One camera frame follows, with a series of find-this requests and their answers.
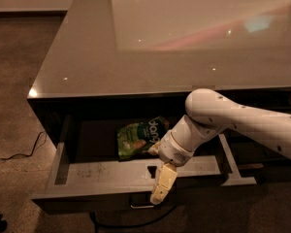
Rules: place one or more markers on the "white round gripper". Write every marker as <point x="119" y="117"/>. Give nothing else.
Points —
<point x="172" y="149"/>

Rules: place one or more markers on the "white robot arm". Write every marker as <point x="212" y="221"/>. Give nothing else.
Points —
<point x="208" y="113"/>

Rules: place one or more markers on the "dark cabinet with glossy top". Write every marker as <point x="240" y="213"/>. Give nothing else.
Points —
<point x="140" y="59"/>

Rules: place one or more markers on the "green chip bag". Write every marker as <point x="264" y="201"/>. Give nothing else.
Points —
<point x="139" y="137"/>

